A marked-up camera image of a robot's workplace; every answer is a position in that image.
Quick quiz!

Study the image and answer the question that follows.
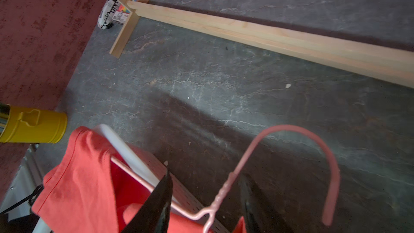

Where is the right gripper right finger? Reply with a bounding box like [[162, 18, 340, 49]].
[[240, 174, 293, 233]]

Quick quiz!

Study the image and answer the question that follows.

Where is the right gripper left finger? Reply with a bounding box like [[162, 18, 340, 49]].
[[122, 170, 173, 233]]

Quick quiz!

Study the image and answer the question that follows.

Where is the pink wire hanger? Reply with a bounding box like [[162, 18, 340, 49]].
[[109, 124, 341, 233]]

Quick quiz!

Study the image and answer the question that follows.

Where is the red tank top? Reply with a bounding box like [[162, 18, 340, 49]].
[[31, 126, 248, 233]]

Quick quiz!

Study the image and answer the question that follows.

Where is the white perforated laundry basket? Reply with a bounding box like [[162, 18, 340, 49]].
[[32, 123, 230, 233]]

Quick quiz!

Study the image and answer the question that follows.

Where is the yellow pencil cup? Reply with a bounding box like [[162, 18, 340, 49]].
[[1, 103, 68, 143]]

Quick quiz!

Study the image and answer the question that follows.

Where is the wooden clothes rack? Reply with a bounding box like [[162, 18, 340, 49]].
[[110, 0, 414, 87]]

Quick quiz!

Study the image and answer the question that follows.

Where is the colourful marker box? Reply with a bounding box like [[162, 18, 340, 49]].
[[111, 0, 144, 25]]

